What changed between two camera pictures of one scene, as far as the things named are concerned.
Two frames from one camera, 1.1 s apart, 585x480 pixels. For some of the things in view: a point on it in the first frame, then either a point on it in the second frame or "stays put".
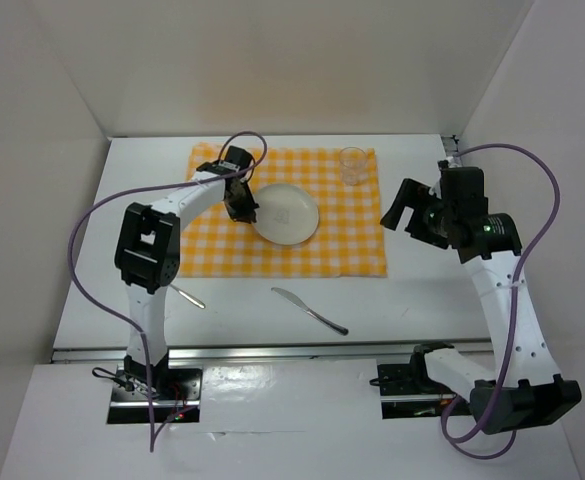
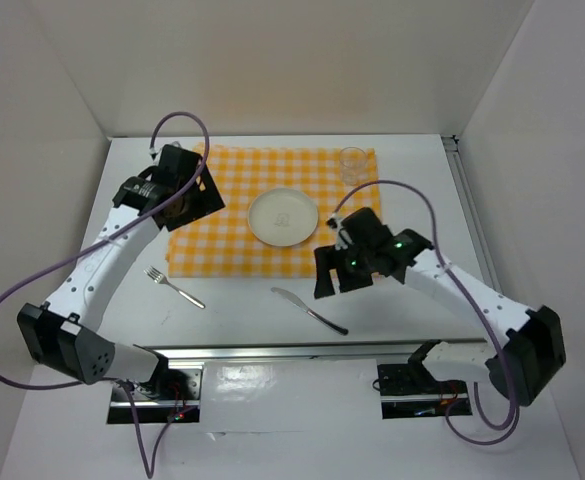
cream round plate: [287, 214] stays put
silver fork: [188, 297] stays put
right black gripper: [412, 193] -> [330, 257]
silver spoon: [300, 303] stays put
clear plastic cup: [352, 161] stays put
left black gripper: [246, 212] -> [207, 201]
